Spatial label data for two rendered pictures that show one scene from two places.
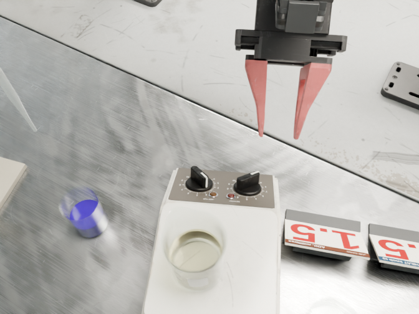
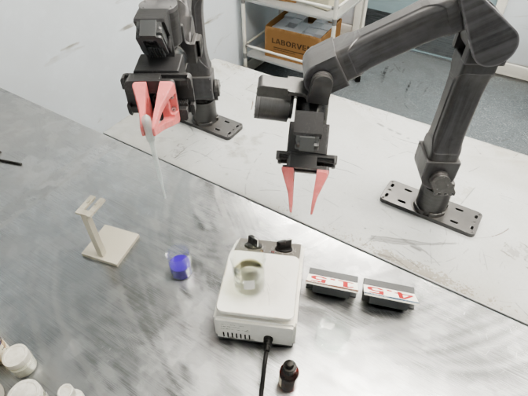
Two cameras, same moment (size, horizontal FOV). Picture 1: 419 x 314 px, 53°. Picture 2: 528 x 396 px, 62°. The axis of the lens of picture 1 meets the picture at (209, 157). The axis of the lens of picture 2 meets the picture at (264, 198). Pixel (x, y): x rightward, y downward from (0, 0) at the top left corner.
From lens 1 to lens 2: 0.34 m
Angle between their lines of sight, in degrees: 13
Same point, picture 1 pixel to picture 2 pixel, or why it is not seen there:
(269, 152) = (301, 233)
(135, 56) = (214, 170)
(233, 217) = (272, 259)
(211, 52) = (266, 170)
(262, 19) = (291, 145)
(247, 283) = (278, 293)
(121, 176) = (202, 244)
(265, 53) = (292, 163)
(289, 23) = (301, 146)
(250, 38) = (284, 155)
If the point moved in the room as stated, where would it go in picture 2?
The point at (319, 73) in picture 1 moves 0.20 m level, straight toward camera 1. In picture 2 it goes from (322, 175) to (280, 267)
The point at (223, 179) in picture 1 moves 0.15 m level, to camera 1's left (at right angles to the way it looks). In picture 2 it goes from (269, 244) to (188, 244)
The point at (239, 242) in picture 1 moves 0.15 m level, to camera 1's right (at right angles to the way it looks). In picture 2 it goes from (275, 273) to (368, 273)
